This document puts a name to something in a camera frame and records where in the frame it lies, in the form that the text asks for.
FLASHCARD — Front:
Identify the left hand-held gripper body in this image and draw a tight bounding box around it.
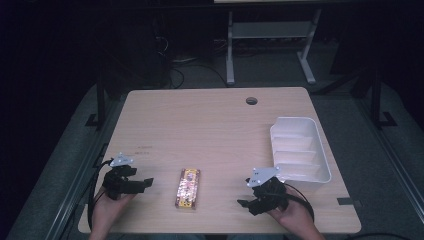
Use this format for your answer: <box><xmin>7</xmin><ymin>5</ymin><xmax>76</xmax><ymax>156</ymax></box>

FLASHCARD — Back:
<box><xmin>101</xmin><ymin>152</ymin><xmax>138</xmax><ymax>201</ymax></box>

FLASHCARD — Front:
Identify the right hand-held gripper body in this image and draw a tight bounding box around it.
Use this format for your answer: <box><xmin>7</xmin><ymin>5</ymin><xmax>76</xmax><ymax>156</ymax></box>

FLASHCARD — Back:
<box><xmin>245</xmin><ymin>166</ymin><xmax>290</xmax><ymax>214</ymax></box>

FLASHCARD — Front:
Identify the shiny orange snack packet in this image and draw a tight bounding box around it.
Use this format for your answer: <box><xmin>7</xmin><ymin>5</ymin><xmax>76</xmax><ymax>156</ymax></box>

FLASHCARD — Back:
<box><xmin>174</xmin><ymin>167</ymin><xmax>202</xmax><ymax>211</ymax></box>

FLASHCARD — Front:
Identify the white plastic divided bin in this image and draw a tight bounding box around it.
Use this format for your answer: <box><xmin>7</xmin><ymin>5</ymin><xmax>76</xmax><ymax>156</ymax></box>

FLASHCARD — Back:
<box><xmin>269</xmin><ymin>116</ymin><xmax>333</xmax><ymax>193</ymax></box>

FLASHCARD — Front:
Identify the person's left hand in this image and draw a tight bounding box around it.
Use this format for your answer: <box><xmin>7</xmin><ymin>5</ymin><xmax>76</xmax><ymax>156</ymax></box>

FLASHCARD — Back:
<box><xmin>91</xmin><ymin>186</ymin><xmax>136</xmax><ymax>231</ymax></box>

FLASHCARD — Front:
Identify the person's right hand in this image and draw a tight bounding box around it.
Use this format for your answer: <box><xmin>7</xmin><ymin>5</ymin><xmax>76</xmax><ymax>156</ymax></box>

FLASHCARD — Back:
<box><xmin>266</xmin><ymin>185</ymin><xmax>318</xmax><ymax>234</ymax></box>

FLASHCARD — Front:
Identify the black metal stand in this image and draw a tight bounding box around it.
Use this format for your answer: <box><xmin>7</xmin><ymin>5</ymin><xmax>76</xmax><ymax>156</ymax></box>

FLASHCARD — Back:
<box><xmin>85</xmin><ymin>61</ymin><xmax>108</xmax><ymax>131</ymax></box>
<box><xmin>370</xmin><ymin>66</ymin><xmax>398</xmax><ymax>130</ymax></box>

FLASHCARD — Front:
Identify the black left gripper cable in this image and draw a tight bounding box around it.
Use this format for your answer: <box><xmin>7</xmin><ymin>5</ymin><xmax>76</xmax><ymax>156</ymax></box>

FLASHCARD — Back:
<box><xmin>87</xmin><ymin>159</ymin><xmax>115</xmax><ymax>232</ymax></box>

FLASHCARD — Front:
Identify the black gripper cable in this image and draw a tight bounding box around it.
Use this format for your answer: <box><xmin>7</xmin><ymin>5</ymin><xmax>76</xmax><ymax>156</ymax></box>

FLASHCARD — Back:
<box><xmin>283</xmin><ymin>182</ymin><xmax>316</xmax><ymax>223</ymax></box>
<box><xmin>87</xmin><ymin>159</ymin><xmax>115</xmax><ymax>232</ymax></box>

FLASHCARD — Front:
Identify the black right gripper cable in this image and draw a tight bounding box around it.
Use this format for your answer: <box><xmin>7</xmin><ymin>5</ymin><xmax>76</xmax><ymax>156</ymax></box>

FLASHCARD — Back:
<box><xmin>283</xmin><ymin>182</ymin><xmax>316</xmax><ymax>223</ymax></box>

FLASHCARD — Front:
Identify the grey metal rail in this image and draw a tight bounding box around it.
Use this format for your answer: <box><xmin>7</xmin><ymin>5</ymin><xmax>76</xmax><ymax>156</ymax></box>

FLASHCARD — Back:
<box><xmin>44</xmin><ymin>99</ymin><xmax>126</xmax><ymax>240</ymax></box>
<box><xmin>356</xmin><ymin>99</ymin><xmax>424</xmax><ymax>218</ymax></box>

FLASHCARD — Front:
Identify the black floor cable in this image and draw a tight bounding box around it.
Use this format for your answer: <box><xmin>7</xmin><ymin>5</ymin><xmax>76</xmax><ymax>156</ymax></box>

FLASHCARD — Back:
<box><xmin>168</xmin><ymin>61</ymin><xmax>229</xmax><ymax>89</ymax></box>

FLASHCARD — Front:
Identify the white metal desk frame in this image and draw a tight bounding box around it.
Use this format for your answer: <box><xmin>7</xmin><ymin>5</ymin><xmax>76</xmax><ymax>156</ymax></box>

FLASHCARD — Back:
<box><xmin>225</xmin><ymin>9</ymin><xmax>323</xmax><ymax>86</ymax></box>

